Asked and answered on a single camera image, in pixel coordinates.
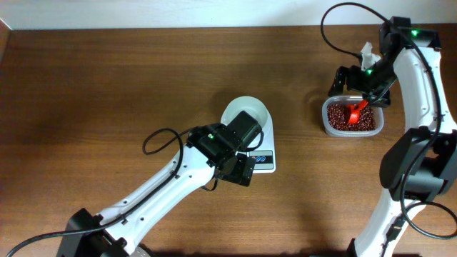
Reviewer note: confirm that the red beans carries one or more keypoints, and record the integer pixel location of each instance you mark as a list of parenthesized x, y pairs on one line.
[(338, 117)]

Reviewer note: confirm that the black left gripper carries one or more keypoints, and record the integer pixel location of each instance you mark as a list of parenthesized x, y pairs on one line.
[(238, 170)]

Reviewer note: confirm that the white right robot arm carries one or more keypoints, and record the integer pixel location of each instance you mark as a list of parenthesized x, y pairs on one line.
[(421, 165)]

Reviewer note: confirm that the clear plastic container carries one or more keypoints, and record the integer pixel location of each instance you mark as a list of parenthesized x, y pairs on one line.
[(345, 100)]

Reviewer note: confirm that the orange plastic scoop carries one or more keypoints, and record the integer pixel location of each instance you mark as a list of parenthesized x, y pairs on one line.
[(354, 111)]

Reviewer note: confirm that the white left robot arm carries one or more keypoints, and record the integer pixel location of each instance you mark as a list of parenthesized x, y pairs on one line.
[(210, 152)]

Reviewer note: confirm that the white round bowl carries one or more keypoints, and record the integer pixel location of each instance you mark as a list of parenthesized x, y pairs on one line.
[(254, 107)]

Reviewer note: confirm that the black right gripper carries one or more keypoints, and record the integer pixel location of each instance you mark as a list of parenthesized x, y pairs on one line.
[(357, 80)]

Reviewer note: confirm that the white digital kitchen scale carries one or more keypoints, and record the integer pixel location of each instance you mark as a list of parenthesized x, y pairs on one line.
[(265, 155)]

